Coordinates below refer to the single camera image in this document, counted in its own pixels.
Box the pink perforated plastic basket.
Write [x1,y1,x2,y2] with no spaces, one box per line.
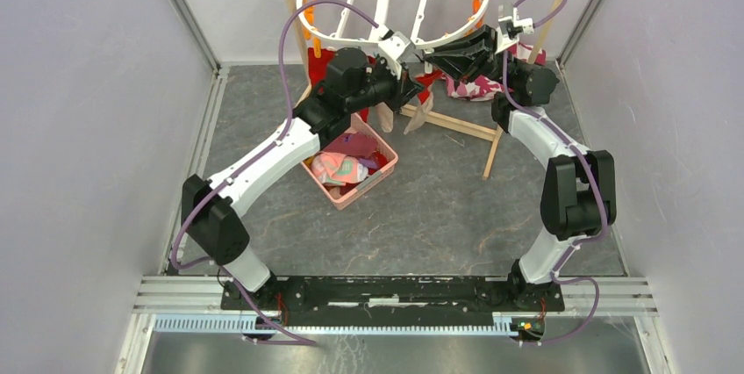
[302,114,398,210]

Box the wooden rack frame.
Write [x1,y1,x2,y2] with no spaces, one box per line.
[273,0,585,181]

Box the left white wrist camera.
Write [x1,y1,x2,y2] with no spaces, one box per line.
[371,24,416,79]

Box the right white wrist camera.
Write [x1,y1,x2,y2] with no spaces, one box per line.
[497,5,534,52]

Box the red sock with white pompom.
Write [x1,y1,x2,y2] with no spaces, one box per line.
[358,107,370,123]

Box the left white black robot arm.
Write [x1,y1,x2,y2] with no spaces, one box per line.
[181,47,423,311]

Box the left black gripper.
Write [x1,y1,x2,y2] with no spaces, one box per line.
[347,58,426,115]

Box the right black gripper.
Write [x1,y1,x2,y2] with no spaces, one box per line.
[423,25,525,90]

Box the beige sock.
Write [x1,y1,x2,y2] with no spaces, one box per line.
[404,73,433,134]

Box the plain red sock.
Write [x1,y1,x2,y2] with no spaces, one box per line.
[307,47,336,88]

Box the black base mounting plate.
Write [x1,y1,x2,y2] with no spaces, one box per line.
[220,276,565,327]

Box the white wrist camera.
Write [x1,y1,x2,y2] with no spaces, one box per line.
[371,24,416,79]
[497,5,534,52]

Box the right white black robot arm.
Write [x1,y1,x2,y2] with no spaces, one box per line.
[423,26,617,311]

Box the pink camouflage cloth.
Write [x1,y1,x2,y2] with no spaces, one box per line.
[439,42,533,102]

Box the pink green patterned sock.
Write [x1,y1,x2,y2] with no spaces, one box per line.
[310,152,369,186]

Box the maroon purple sock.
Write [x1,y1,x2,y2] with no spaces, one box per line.
[336,133,377,158]

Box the white toothed cable rail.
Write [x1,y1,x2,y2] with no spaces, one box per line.
[154,313,519,336]

